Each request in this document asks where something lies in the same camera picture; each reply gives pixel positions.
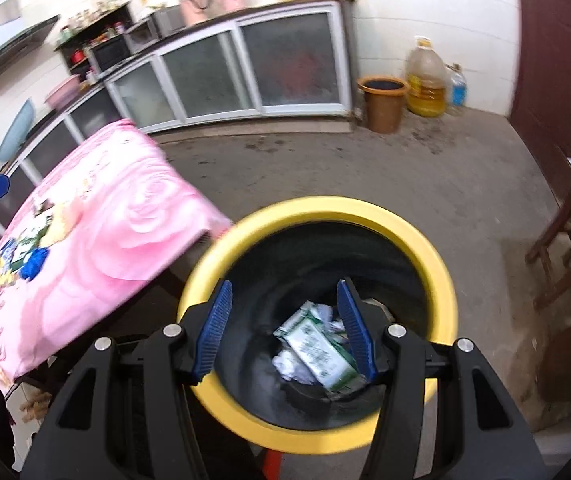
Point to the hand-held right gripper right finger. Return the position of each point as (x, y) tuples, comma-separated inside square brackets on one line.
[(358, 332)]

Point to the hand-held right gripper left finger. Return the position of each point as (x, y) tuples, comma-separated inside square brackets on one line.
[(213, 332)]

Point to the green white snack bag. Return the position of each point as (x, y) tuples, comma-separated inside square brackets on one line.
[(320, 355)]

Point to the white tissue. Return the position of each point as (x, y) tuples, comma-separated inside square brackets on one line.
[(293, 367)]

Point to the yellow rimmed black trash bin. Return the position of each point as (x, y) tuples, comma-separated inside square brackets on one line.
[(415, 240)]

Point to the blue plastic basin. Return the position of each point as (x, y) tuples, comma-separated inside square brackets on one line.
[(15, 130)]

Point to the dark green packet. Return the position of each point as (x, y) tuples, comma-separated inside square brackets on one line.
[(30, 240)]

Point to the blue crumpled glove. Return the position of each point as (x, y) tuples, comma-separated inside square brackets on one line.
[(34, 262)]

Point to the pink plastic basin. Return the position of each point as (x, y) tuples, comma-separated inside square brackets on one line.
[(62, 92)]

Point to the pink floral tablecloth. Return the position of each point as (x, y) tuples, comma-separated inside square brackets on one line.
[(115, 220)]

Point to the steel range hood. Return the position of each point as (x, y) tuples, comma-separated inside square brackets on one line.
[(10, 40)]

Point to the dark corner shelf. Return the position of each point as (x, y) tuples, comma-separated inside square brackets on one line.
[(77, 40)]

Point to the dark microwave oven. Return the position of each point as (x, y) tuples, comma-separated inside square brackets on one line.
[(110, 55)]

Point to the row of seasoning bottles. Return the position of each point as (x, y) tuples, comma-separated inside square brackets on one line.
[(95, 17)]

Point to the silver microwave oven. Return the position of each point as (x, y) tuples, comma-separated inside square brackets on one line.
[(158, 27)]

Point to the wooden stool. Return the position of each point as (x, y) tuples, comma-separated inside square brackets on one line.
[(570, 250)]

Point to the brown plastic bucket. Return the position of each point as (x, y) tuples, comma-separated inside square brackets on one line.
[(383, 105)]

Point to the kitchen counter cabinet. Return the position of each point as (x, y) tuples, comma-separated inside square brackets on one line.
[(205, 75)]

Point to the large cooking oil bottle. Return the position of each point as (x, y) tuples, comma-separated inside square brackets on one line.
[(425, 80)]

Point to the blue label water bottle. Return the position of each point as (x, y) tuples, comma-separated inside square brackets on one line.
[(457, 90)]

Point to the dark red door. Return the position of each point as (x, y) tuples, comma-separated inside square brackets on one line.
[(560, 60)]

